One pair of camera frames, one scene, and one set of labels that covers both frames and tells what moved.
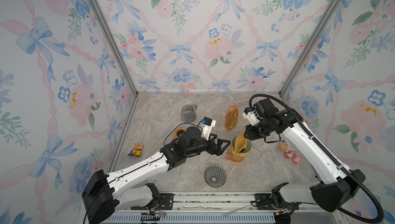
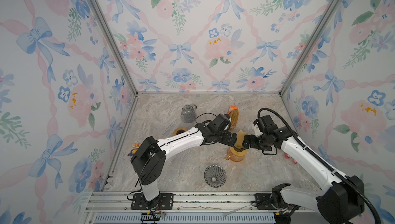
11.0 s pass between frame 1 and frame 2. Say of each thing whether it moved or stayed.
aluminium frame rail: stayed
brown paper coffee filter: moved
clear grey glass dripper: stayed
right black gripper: moved
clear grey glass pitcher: stayed
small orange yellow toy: stayed
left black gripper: moved
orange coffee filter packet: stayed
